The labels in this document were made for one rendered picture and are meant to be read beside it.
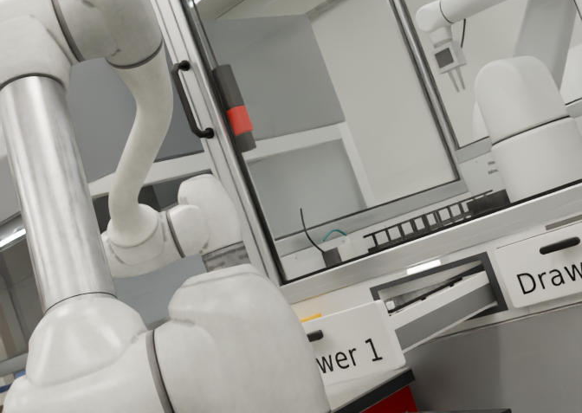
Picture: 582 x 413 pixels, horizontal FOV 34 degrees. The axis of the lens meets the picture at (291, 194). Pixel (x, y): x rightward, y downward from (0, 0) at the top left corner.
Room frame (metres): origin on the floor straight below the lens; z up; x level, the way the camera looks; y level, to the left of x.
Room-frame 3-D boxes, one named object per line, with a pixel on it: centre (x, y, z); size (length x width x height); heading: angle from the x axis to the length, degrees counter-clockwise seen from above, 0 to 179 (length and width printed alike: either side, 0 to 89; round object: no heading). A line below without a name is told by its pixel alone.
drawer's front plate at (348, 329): (1.62, 0.03, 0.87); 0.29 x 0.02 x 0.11; 47
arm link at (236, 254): (1.93, 0.17, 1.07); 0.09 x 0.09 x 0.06
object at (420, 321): (1.77, -0.11, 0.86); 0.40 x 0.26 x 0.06; 137
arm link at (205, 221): (1.93, 0.18, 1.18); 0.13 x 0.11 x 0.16; 91
